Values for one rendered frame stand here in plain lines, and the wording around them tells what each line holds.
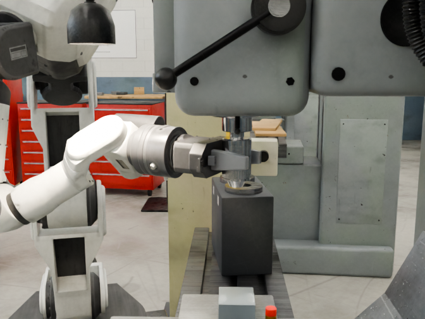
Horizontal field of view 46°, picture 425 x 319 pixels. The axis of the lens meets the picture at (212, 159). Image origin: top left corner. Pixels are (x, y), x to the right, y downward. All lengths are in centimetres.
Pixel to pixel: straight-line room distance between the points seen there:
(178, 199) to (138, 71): 746
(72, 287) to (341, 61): 111
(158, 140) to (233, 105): 18
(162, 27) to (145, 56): 915
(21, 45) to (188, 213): 178
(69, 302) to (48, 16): 88
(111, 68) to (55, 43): 900
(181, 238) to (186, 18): 206
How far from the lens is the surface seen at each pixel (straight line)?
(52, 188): 92
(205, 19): 70
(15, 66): 98
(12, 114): 601
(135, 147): 85
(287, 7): 67
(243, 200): 114
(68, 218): 140
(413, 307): 99
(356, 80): 69
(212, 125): 253
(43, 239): 144
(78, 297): 158
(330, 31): 69
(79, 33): 79
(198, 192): 260
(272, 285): 115
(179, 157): 81
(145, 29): 995
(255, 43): 70
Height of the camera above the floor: 138
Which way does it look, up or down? 10 degrees down
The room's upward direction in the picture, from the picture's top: straight up
